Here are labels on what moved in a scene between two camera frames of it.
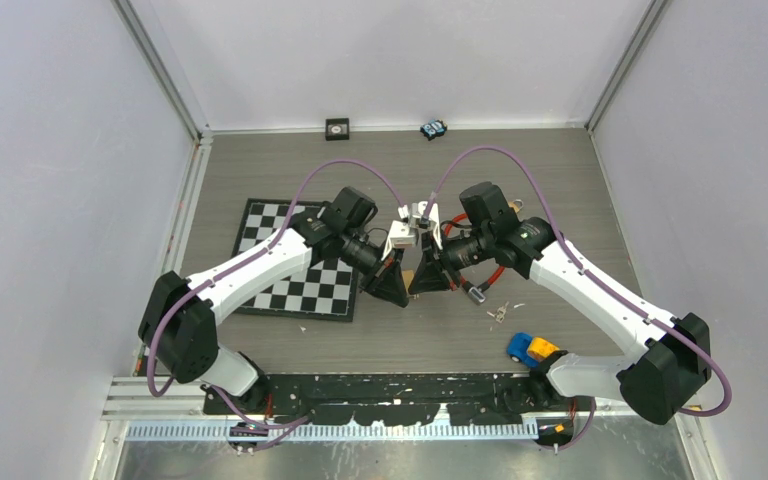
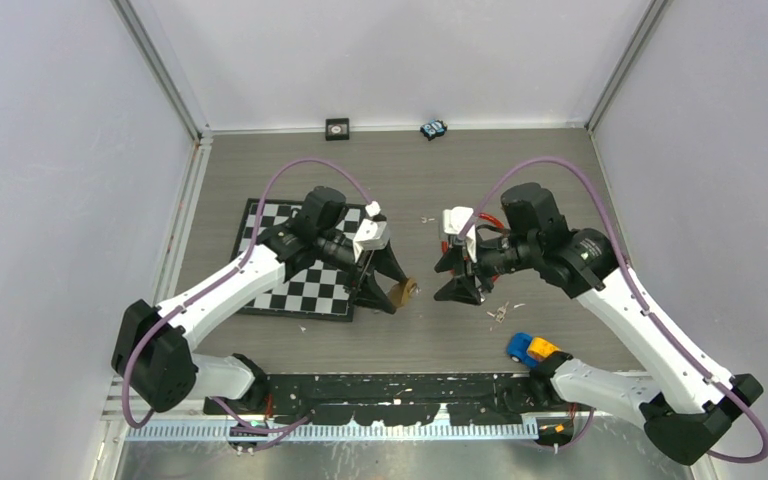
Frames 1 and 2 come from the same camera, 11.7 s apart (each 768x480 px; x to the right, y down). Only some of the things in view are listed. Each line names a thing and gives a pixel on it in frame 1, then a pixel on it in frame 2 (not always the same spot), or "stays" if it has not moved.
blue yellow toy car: x=528 y=349 stays
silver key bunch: x=500 y=314 stays
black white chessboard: x=326 y=290 stays
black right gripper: x=434 y=270 to x=461 y=289
